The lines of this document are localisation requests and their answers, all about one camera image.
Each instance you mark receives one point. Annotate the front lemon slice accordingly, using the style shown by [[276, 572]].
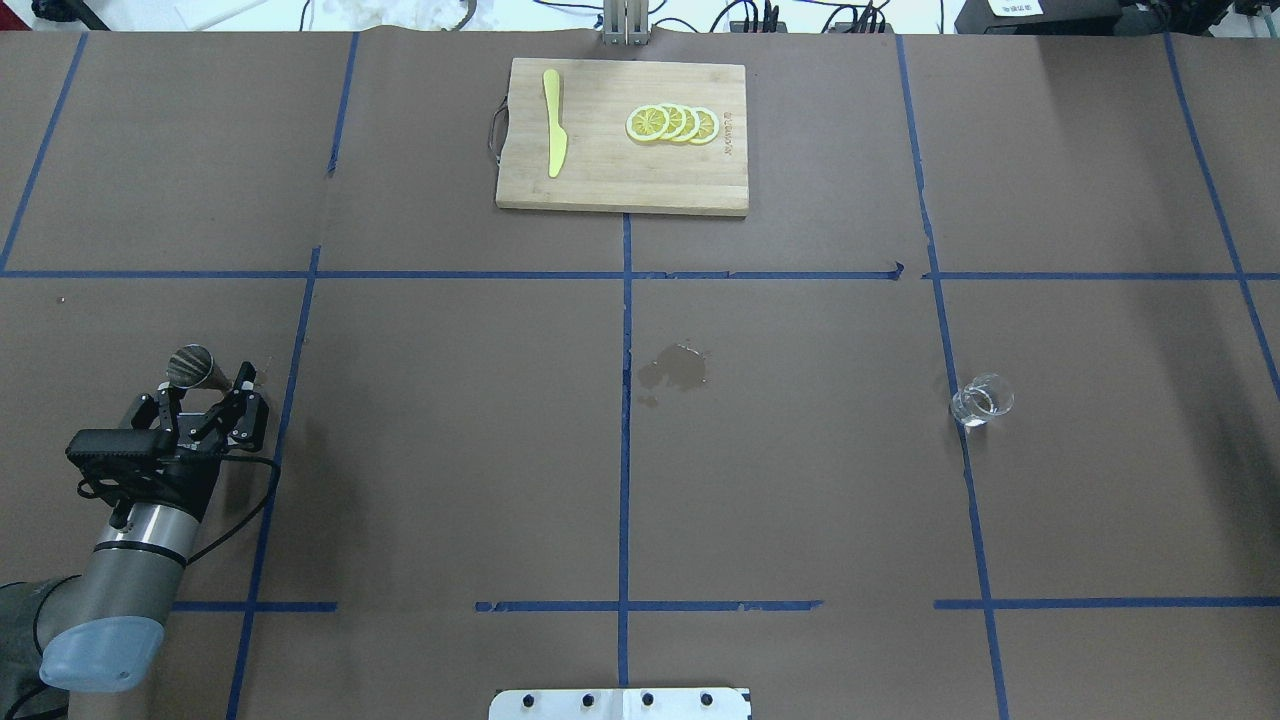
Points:
[[647, 123]]

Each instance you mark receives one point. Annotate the steel jigger measuring cup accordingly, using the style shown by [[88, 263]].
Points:
[[194, 367]]

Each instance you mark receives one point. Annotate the clear glass cup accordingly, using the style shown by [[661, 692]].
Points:
[[987, 397]]

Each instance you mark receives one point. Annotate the aluminium frame post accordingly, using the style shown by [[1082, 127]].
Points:
[[626, 22]]

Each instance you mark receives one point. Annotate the back lemon slice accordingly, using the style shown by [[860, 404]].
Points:
[[708, 126]]

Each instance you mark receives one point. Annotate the bamboo cutting board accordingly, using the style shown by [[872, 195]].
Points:
[[607, 171]]

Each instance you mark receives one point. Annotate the yellow plastic knife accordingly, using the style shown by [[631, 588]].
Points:
[[552, 84]]

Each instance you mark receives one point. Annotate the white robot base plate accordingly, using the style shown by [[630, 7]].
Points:
[[623, 703]]

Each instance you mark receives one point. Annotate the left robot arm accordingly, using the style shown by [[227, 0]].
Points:
[[99, 632]]

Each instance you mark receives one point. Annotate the lemon slice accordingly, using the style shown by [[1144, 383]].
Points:
[[692, 123], [708, 126], [677, 121], [647, 123]]

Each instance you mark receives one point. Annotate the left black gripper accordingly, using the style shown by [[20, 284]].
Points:
[[193, 477]]

